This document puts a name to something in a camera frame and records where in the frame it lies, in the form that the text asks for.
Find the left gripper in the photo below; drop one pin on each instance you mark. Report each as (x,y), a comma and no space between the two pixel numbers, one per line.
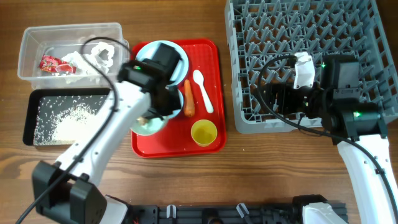
(176,105)

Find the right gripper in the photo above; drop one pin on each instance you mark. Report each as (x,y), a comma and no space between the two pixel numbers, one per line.
(274,99)

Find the green bowl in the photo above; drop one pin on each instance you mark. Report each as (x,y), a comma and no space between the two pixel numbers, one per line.
(153,126)

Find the yellow cup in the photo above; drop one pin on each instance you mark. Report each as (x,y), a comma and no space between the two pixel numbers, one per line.
(204,132)

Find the white napkin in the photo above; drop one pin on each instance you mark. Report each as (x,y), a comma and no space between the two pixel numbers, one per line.
(100,56)

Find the white rice pile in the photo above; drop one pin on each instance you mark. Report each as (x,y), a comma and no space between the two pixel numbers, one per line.
(61,119)

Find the red snack wrapper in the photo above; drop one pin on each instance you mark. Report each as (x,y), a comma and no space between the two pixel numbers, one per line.
(55,65)

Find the brown food scrap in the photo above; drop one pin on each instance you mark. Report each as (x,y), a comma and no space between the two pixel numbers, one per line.
(142,121)

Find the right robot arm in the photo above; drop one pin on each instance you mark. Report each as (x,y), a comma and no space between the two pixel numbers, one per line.
(333,109)

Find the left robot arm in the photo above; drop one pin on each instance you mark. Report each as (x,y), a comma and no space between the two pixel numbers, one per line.
(67,191)

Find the grey dishwasher rack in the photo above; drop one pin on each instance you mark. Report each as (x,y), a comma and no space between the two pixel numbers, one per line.
(258,31)

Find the orange carrot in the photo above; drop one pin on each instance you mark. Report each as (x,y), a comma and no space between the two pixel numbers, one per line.
(189,106)

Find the white plastic spoon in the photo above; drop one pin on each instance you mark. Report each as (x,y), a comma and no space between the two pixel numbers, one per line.
(198,78)

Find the red serving tray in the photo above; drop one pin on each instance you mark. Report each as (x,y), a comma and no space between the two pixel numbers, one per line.
(175,138)

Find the light blue plate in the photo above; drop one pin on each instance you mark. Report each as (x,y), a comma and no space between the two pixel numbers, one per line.
(182,67)

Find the clear plastic bin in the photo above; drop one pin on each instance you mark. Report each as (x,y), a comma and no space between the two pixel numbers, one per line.
(54,40)

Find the black tray bin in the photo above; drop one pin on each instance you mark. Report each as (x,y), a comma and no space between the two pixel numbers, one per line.
(35,96)

